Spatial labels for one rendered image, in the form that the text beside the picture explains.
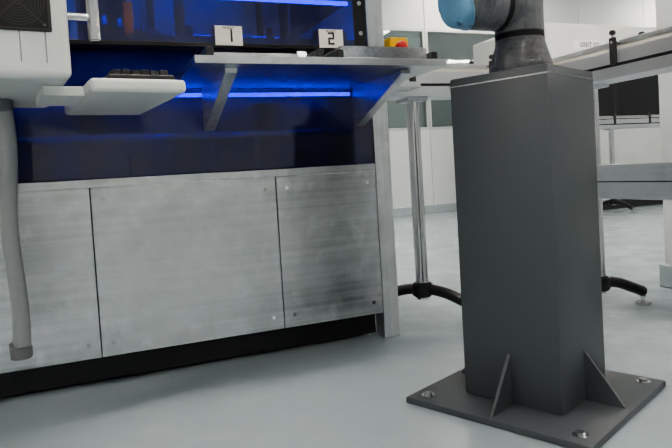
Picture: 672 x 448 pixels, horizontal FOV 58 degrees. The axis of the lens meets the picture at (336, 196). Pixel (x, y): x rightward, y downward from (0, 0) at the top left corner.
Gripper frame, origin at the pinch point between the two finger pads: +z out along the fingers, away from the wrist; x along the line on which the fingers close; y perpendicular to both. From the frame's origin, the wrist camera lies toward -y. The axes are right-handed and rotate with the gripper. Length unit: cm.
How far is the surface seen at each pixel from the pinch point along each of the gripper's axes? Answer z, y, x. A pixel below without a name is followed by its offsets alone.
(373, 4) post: -4.3, -35.7, 9.3
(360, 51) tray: 19.5, 1.8, -14.3
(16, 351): 89, -10, -103
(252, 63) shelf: 24, 4, -45
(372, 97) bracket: 28.9, -20.6, -0.5
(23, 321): 82, -11, -101
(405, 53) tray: 19.8, 1.9, -0.7
